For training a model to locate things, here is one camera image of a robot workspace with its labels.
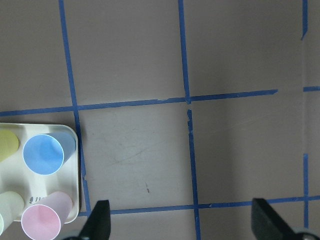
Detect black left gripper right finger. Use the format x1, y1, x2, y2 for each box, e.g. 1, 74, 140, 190
251, 198, 299, 240

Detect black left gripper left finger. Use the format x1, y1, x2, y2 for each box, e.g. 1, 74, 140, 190
78, 200, 111, 240

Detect pink plastic cup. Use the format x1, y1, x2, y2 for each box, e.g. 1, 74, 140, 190
21, 191, 73, 240

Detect pale green plastic cup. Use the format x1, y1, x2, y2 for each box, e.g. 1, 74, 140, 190
0, 191, 25, 235

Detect blue plastic cup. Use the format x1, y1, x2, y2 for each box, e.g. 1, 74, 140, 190
22, 131, 76, 175

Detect yellow plastic cup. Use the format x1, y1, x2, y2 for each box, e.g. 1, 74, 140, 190
0, 129, 20, 162

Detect white plastic tray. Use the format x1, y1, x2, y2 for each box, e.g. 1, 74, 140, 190
0, 122, 82, 224

